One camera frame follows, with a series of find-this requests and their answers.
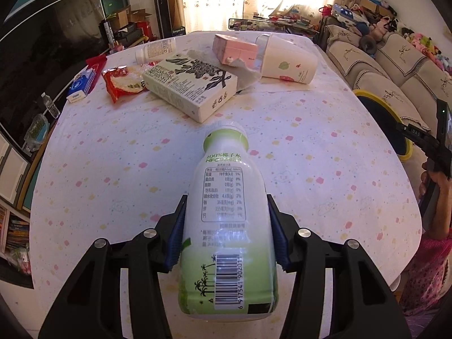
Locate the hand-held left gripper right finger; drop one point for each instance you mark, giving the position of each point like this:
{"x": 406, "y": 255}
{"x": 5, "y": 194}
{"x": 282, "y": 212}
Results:
{"x": 280, "y": 243}

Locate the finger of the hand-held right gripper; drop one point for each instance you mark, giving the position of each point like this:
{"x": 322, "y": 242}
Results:
{"x": 411, "y": 132}

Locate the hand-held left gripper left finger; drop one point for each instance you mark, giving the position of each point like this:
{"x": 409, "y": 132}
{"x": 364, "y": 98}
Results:
{"x": 176, "y": 240}

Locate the yellow-rimmed black bin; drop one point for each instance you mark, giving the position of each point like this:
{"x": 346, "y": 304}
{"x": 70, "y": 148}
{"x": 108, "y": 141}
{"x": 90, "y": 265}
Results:
{"x": 381, "y": 113}

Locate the white green drink bottle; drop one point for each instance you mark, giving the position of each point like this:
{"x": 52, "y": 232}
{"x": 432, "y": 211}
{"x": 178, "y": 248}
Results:
{"x": 226, "y": 197}

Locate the cream leaf-print carton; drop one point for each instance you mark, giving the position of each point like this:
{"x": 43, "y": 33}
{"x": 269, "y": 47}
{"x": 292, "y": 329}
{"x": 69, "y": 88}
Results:
{"x": 190, "y": 81}

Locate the white paper towel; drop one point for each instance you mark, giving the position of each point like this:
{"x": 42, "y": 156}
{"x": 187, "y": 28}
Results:
{"x": 247, "y": 75}

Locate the person's right forearm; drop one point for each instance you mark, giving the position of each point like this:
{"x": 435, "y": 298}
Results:
{"x": 443, "y": 219}

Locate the person's right hand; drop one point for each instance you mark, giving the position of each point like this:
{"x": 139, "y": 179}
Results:
{"x": 443, "y": 183}

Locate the beige sofa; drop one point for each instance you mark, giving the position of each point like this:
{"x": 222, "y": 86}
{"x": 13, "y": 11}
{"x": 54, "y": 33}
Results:
{"x": 388, "y": 63}

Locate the pastel printed tablecloth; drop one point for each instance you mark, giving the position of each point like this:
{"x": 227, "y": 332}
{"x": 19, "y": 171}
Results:
{"x": 123, "y": 169}

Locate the row of plush toys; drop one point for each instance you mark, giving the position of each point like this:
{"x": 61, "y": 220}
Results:
{"x": 423, "y": 42}

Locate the black neck pillow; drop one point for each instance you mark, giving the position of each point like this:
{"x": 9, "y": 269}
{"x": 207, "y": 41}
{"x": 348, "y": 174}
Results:
{"x": 368, "y": 45}

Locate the person's pink patterned clothing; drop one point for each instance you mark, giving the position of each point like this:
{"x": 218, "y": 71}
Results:
{"x": 427, "y": 275}

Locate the blue star-print bag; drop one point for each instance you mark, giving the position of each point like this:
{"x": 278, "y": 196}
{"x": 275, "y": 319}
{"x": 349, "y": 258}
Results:
{"x": 342, "y": 11}

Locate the white jar with clear lid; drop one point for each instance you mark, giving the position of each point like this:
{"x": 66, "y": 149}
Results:
{"x": 286, "y": 63}

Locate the red snack packet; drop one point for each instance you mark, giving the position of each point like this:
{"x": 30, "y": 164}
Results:
{"x": 122, "y": 84}

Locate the glass coffee table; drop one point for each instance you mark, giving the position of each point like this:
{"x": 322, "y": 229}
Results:
{"x": 275, "y": 24}

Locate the television cabinet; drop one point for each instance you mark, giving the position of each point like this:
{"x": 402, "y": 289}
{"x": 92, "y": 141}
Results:
{"x": 12, "y": 169}

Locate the blue tissue pack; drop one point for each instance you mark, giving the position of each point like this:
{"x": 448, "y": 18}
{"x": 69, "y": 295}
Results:
{"x": 80, "y": 86}

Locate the clear water bottle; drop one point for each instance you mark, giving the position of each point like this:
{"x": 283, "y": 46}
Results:
{"x": 51, "y": 106}

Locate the small white bottle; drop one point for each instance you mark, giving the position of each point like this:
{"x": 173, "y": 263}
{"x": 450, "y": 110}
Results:
{"x": 159, "y": 49}

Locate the red flat packet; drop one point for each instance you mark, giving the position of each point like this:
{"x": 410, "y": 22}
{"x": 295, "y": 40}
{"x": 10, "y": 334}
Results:
{"x": 97, "y": 63}

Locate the pink box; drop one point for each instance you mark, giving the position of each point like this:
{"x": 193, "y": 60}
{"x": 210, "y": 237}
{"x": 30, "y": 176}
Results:
{"x": 233, "y": 47}

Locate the small dark box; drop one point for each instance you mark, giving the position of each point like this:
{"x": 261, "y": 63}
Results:
{"x": 179, "y": 31}

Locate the red box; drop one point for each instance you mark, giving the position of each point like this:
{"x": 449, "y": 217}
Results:
{"x": 143, "y": 30}

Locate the open cardboard box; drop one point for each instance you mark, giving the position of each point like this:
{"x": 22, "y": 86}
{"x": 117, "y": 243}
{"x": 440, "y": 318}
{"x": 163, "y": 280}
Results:
{"x": 120, "y": 17}
{"x": 139, "y": 15}

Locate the black white tower fan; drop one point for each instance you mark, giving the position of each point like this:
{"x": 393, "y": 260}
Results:
{"x": 162, "y": 10}

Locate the black television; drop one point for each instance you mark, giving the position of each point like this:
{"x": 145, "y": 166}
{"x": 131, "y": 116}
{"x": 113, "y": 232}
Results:
{"x": 42, "y": 42}

